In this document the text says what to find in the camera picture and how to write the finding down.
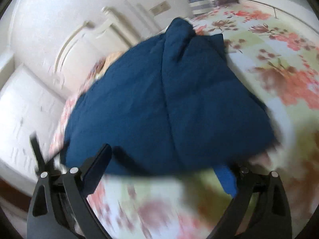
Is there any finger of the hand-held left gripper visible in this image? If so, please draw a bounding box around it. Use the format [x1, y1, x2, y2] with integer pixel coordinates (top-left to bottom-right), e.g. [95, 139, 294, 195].
[29, 132, 63, 177]

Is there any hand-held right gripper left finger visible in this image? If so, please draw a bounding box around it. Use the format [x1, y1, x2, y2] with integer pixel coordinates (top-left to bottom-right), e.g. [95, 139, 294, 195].
[26, 143, 113, 239]

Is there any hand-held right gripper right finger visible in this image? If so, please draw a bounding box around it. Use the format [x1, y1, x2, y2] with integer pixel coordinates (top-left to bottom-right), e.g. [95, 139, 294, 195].
[212, 164, 292, 239]

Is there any blue puffer jacket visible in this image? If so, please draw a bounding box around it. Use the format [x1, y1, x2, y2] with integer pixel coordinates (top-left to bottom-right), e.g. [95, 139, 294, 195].
[60, 17, 278, 178]

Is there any white wardrobe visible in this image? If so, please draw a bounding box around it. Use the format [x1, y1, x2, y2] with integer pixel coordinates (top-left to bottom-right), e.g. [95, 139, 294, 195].
[0, 50, 66, 198]

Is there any floral bed sheet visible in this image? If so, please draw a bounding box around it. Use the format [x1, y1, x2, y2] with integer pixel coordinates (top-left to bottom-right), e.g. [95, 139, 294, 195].
[48, 0, 319, 239]

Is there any white carved headboard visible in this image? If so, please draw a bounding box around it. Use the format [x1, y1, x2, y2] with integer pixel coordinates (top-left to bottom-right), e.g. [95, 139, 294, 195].
[53, 0, 168, 94]

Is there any beige wall switch plate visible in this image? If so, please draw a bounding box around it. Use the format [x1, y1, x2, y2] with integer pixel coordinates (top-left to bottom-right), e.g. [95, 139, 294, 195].
[149, 2, 170, 16]

